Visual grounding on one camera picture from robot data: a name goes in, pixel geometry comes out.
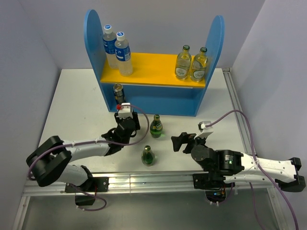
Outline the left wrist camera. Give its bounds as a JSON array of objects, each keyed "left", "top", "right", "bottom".
[{"left": 116, "top": 103, "right": 133, "bottom": 119}]

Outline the yellow glass bottle right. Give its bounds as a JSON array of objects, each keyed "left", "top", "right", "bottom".
[{"left": 190, "top": 47, "right": 208, "bottom": 82}]

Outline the aluminium rail front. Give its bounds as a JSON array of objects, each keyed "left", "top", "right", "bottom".
[{"left": 23, "top": 170, "right": 275, "bottom": 197}]

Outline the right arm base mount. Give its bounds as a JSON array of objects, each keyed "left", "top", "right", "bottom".
[{"left": 192, "top": 172, "right": 235, "bottom": 207}]

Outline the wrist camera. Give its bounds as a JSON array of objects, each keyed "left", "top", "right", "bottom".
[
  {"left": 194, "top": 121, "right": 213, "bottom": 139},
  {"left": 116, "top": 103, "right": 133, "bottom": 119}
]

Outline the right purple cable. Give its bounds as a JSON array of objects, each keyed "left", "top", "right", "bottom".
[{"left": 206, "top": 109, "right": 299, "bottom": 230}]

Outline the green glass bottle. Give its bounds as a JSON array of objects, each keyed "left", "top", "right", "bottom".
[
  {"left": 150, "top": 114, "right": 163, "bottom": 138},
  {"left": 141, "top": 145, "right": 155, "bottom": 166}
]

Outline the yellow glass bottle left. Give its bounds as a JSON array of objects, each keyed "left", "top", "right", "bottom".
[{"left": 175, "top": 45, "right": 192, "bottom": 80}]

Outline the dark can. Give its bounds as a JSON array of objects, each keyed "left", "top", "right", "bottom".
[{"left": 113, "top": 83, "right": 126, "bottom": 104}]

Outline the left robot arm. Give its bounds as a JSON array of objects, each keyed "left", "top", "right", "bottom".
[{"left": 26, "top": 111, "right": 141, "bottom": 191}]

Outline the green glass bottle front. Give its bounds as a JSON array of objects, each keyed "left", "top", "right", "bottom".
[{"left": 141, "top": 145, "right": 155, "bottom": 166}]

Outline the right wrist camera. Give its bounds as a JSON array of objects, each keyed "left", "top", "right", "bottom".
[{"left": 194, "top": 121, "right": 213, "bottom": 139}]

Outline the aluminium rail right side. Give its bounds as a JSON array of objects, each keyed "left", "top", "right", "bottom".
[{"left": 222, "top": 68, "right": 252, "bottom": 155}]

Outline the yellow glass bottle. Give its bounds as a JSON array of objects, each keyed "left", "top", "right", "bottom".
[
  {"left": 175, "top": 45, "right": 192, "bottom": 80},
  {"left": 190, "top": 47, "right": 208, "bottom": 82}
]

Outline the Pocari bottle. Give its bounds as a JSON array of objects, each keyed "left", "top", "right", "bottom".
[
  {"left": 115, "top": 32, "right": 133, "bottom": 76},
  {"left": 103, "top": 24, "right": 118, "bottom": 69}
]

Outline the blue and yellow wooden shelf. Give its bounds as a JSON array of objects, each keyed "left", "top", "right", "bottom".
[{"left": 83, "top": 10, "right": 225, "bottom": 116}]

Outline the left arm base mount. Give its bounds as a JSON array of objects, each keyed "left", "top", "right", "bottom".
[{"left": 65, "top": 176, "right": 110, "bottom": 207}]

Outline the aluminium rail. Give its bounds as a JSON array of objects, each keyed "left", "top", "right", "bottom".
[
  {"left": 222, "top": 68, "right": 252, "bottom": 155},
  {"left": 23, "top": 170, "right": 275, "bottom": 197}
]

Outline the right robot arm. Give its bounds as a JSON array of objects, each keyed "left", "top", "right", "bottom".
[{"left": 171, "top": 132, "right": 306, "bottom": 193}]

